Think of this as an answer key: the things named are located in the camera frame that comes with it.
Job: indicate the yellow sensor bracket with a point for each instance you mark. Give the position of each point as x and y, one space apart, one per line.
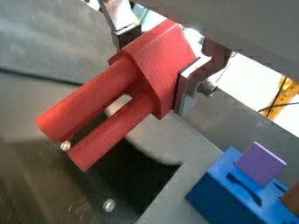
287 91

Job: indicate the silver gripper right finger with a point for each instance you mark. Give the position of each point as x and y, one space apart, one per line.
192 78

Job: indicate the purple rectangular block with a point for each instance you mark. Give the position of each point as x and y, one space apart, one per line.
261 164

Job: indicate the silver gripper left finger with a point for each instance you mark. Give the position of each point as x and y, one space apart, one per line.
126 28

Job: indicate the black fixture bracket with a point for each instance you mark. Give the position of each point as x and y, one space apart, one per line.
44 190

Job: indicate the blue foam shape block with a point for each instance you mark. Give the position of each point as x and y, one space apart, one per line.
229 198

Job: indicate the red three prong object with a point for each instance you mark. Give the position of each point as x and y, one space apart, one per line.
142 71

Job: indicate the brown cylinder peg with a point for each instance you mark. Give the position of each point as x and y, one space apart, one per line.
290 199

